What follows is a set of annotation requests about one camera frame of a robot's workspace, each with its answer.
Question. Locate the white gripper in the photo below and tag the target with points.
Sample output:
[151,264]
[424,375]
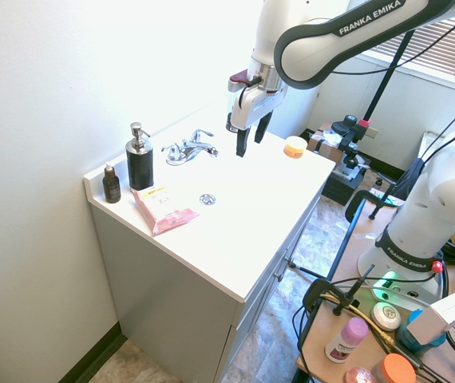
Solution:
[256,104]

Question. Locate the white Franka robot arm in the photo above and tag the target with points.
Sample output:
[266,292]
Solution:
[423,207]

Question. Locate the orange jar with white lid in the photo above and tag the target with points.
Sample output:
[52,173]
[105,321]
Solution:
[295,148]

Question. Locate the chrome faucet body with spout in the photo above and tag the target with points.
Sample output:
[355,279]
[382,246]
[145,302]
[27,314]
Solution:
[195,151]

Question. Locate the brown cardboard box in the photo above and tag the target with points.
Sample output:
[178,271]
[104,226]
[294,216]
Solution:
[323,147]

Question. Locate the chrome sink drain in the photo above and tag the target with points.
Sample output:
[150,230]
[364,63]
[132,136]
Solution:
[207,199]

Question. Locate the black tripod head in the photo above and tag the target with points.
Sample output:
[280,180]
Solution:
[349,133]

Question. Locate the black stacked cases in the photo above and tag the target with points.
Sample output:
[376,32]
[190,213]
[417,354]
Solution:
[341,181]

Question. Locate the black ribbed soap dispenser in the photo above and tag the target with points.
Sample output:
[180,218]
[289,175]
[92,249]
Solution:
[139,163]

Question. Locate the pink wipes pack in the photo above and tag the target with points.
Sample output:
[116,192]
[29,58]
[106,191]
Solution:
[163,211]

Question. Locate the black C-clamp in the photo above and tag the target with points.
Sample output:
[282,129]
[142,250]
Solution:
[357,197]
[319,287]

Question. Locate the metal cabinet knob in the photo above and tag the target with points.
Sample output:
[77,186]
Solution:
[278,276]

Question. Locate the small brown dropper bottle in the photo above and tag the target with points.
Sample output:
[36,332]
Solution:
[111,187]

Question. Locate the grey vanity cabinet white top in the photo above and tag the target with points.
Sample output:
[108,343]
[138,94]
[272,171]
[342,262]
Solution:
[195,287]

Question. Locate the dark hanging cloth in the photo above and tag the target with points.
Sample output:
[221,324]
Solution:
[410,177]

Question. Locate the window blinds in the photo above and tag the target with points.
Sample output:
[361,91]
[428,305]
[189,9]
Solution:
[443,52]

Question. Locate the pink cap deodorant stick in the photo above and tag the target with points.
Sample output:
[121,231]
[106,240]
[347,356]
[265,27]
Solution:
[349,337]

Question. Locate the round white soap tin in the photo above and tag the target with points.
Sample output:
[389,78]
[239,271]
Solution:
[386,316]

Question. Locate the red emergency stop button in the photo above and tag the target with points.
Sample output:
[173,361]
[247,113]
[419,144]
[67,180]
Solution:
[436,266]

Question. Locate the white cardboard box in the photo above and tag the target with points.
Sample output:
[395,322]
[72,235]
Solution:
[439,317]

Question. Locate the blue plastic cup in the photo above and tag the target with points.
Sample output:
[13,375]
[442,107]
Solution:
[411,343]

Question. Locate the pink round puff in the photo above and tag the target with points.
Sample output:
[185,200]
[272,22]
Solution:
[359,376]

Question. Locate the orange lid container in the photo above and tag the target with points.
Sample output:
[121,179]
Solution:
[397,369]

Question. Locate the dark red wrist camera mount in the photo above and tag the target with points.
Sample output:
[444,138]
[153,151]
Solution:
[237,80]

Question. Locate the black camera stand pole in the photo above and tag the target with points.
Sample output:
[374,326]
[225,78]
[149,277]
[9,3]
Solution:
[387,76]

